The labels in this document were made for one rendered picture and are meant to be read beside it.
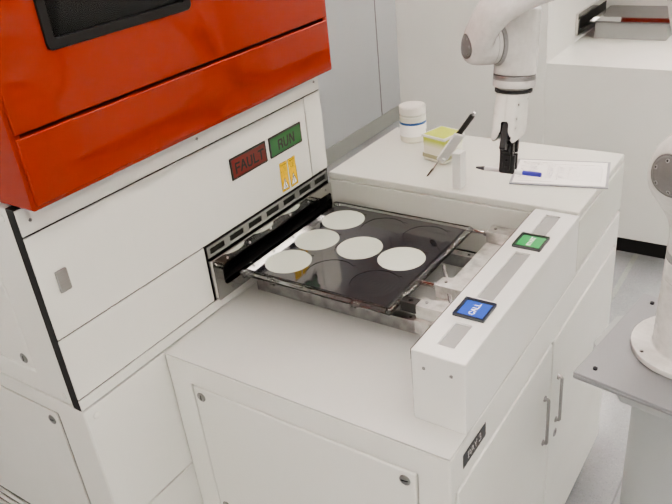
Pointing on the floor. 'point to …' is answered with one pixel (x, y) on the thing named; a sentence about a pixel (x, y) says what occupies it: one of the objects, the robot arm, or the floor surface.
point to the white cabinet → (292, 466)
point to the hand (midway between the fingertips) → (508, 162)
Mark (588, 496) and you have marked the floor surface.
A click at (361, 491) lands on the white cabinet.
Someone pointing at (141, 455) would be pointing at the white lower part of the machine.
